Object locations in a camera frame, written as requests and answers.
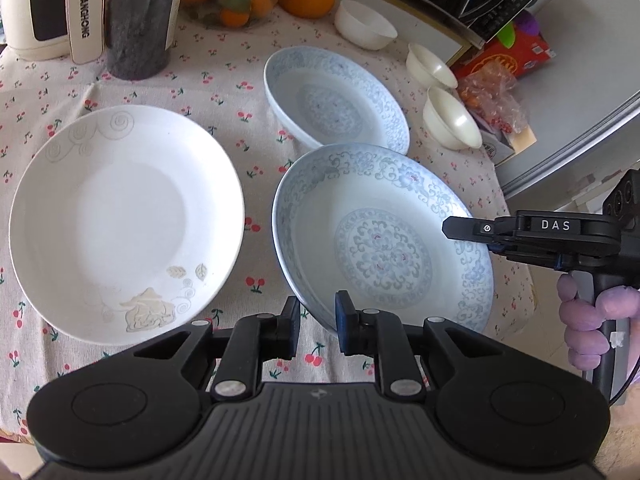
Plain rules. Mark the cherry print tablecloth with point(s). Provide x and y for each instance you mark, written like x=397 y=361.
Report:
x=240 y=80

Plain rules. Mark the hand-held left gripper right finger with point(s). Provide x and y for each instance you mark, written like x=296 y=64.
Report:
x=345 y=325

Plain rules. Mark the purple toy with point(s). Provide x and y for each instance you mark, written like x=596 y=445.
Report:
x=526 y=24

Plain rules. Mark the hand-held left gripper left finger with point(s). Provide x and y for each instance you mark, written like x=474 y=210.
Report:
x=291 y=330

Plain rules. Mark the plastic jar with dark contents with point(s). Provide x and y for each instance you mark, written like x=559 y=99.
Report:
x=137 y=30

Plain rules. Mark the person's right forearm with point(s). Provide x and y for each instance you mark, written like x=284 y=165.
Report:
x=620 y=440

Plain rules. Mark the small cream bowl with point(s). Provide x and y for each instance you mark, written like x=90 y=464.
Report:
x=450 y=120

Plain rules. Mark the blue and white carton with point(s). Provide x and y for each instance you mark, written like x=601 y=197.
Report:
x=500 y=147

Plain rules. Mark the white plate with swirl print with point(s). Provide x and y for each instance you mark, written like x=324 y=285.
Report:
x=125 y=220

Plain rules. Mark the person's right hand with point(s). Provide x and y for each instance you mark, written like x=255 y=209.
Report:
x=580 y=325

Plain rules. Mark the small white bowl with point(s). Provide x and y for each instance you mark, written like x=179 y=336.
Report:
x=430 y=65

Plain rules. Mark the plastic bag of oranges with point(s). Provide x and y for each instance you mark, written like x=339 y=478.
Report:
x=492 y=95

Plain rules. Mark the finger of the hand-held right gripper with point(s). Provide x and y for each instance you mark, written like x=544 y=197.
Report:
x=470 y=228
x=530 y=255

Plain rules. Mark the green toy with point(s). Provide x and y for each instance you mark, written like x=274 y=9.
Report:
x=507 y=36

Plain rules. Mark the red cardboard box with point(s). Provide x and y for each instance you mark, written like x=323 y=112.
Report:
x=505 y=62

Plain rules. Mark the small blue patterned plate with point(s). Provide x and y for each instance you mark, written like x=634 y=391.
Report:
x=335 y=100

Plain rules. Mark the white kitchen appliance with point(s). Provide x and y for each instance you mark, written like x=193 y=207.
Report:
x=35 y=10

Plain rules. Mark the large blue patterned plate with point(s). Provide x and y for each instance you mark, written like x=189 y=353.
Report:
x=395 y=240

